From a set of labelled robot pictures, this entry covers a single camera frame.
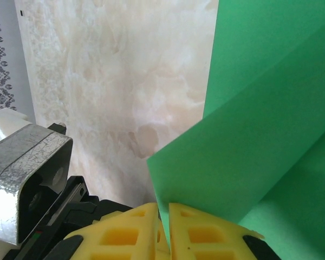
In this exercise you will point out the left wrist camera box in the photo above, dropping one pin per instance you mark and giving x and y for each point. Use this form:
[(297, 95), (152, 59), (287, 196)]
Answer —
[(16, 162)]

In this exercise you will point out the green paper sheet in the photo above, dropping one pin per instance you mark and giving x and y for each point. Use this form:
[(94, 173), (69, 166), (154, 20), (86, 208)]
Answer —
[(260, 108)]

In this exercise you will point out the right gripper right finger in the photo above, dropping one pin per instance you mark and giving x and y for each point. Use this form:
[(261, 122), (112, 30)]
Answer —
[(184, 238)]

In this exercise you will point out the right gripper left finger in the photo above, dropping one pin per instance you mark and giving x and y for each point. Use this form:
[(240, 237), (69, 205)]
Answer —
[(143, 241)]

